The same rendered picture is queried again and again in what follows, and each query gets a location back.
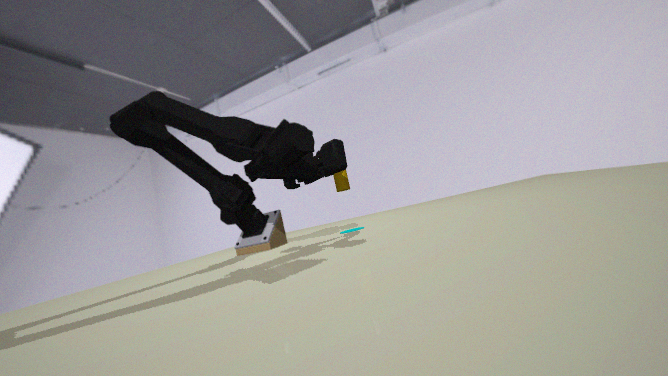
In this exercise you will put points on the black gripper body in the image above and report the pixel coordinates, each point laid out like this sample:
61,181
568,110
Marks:
332,159

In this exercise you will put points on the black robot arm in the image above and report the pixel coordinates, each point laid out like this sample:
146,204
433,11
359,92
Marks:
272,150

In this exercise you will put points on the yellow cylinder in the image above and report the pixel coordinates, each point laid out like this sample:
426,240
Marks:
341,181

